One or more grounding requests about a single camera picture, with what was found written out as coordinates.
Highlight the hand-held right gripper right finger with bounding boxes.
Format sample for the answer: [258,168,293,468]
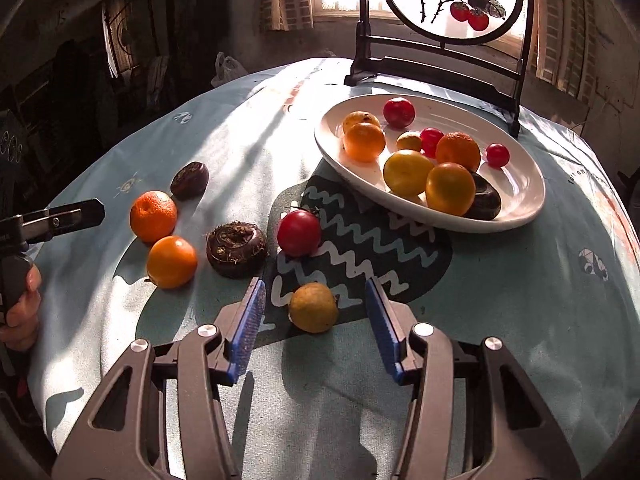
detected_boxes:
[364,277,583,480]

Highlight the small red tomato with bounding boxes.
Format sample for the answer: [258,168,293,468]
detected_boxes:
[485,143,511,168]

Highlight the dark water chestnut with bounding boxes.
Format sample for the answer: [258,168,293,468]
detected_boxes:
[462,172,502,221]
[206,222,267,279]
[170,161,210,200]

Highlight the framed mirror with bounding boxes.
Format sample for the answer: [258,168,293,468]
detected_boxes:
[102,0,136,78]

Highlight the person's left hand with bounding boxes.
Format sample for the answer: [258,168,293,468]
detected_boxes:
[0,264,44,351]

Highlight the small orange kumquat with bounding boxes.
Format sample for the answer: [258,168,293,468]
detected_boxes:
[396,131,424,153]

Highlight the red apple fruit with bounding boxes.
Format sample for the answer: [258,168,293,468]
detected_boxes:
[383,97,417,129]

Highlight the white oval plate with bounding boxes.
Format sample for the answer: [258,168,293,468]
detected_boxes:
[314,94,547,234]

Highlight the small yellow-green fruit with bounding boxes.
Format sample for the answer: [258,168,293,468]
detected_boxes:
[288,282,340,334]

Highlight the smooth orange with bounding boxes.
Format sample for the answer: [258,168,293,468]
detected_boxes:
[146,235,199,289]
[425,162,477,217]
[343,122,387,163]

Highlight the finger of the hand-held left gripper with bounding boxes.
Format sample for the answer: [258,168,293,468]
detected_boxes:
[20,198,106,243]

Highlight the white pitcher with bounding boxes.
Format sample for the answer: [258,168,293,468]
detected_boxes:
[215,51,249,86]

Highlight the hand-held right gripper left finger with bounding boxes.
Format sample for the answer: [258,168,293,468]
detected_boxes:
[51,277,267,480]

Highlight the dark framed painted table screen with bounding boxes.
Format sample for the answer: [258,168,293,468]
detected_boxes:
[344,0,536,140]

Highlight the light blue printed tablecloth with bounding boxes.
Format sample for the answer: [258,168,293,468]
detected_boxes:
[27,57,640,480]

